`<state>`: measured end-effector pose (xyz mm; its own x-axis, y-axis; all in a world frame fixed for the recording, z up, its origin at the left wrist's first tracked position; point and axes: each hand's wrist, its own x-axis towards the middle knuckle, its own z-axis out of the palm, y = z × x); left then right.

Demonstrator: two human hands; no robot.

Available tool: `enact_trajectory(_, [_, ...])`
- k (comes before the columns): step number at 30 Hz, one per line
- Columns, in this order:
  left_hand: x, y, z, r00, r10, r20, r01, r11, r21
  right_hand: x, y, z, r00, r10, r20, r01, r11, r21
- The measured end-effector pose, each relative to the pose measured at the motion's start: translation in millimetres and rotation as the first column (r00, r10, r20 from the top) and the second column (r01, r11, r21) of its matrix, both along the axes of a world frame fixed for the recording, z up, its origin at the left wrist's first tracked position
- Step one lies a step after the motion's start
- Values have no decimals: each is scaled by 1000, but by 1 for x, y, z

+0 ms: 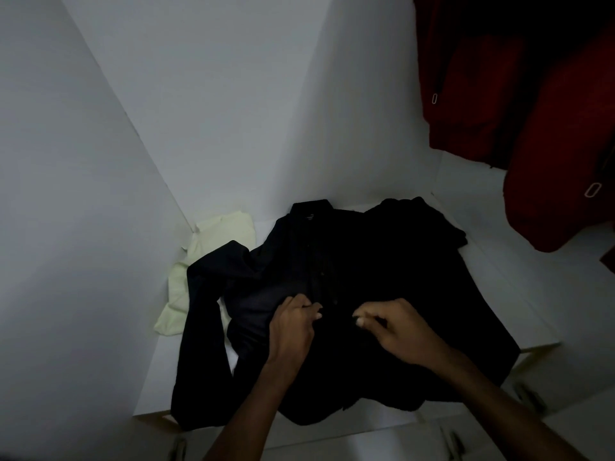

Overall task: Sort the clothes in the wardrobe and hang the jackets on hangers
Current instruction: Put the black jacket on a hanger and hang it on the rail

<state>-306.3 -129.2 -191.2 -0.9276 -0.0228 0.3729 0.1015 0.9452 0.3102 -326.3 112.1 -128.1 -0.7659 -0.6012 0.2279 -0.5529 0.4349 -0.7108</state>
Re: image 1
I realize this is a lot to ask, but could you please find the person's left hand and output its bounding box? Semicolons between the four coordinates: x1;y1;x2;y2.
267;295;323;366

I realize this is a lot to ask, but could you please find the person's right hand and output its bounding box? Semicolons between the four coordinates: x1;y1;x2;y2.
352;298;452;370

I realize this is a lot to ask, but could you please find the black button shirt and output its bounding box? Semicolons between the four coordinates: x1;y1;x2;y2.
170;199;522;432

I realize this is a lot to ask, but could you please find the person's right forearm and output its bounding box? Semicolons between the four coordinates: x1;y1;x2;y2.
435;348;589;461

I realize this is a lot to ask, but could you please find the person's left forearm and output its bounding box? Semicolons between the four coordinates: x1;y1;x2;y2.
203;357;290;461

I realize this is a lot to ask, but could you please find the pale yellow cloth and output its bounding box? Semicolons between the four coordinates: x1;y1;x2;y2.
154;211;257;337

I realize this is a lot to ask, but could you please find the black folded garment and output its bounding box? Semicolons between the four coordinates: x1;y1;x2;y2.
364;197;469;250

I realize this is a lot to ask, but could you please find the red hanging garment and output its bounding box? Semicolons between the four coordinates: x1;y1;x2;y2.
412;0;615;274

